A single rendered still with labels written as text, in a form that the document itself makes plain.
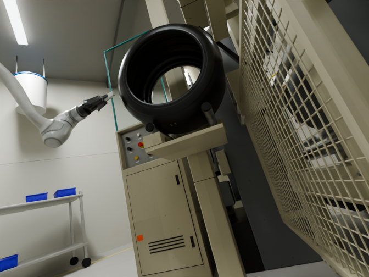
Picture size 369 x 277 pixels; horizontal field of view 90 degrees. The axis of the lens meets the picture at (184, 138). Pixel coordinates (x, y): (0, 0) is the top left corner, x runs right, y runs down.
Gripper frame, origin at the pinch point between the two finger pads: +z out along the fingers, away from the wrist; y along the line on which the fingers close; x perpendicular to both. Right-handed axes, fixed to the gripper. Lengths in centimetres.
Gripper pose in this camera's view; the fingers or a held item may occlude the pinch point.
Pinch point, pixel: (108, 95)
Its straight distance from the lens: 123.8
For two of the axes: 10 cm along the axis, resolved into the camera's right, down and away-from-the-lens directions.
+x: 3.8, 8.7, -3.0
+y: 2.7, 2.1, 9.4
